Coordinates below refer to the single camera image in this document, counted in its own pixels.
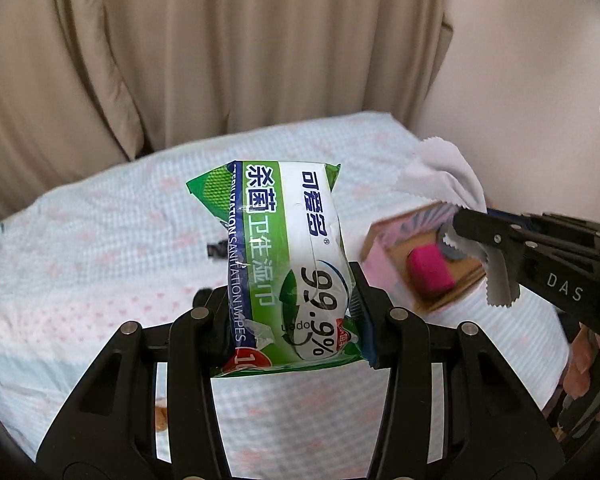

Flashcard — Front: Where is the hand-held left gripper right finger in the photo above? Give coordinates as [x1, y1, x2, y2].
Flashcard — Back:
[347, 260, 567, 480]

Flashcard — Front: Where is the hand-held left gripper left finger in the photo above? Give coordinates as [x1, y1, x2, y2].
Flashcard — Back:
[32, 285, 232, 480]

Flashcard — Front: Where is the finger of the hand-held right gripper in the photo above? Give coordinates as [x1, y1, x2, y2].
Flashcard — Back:
[486, 208, 600, 250]
[452, 208, 600, 288]

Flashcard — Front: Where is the cardboard box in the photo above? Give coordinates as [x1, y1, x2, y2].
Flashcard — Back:
[359, 200, 489, 317]

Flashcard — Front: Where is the grey zigzag-edged cloth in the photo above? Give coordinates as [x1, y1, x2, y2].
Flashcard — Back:
[437, 224, 524, 307]

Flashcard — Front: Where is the green white wet wipes pack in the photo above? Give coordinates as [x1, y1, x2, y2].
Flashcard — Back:
[186, 160, 369, 378]

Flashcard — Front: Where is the person's right hand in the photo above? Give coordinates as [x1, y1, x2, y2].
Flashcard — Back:
[561, 329, 600, 400]

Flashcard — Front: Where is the pink sponge block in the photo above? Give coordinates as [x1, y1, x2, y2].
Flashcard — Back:
[406, 244, 457, 295]

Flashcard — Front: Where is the white cloth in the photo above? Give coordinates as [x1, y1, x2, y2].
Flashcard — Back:
[389, 137, 489, 212]

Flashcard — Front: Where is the pink heart printed bed sheet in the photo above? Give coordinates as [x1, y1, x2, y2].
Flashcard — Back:
[0, 111, 572, 480]

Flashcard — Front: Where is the beige curtain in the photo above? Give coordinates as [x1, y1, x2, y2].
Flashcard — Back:
[0, 0, 455, 227]

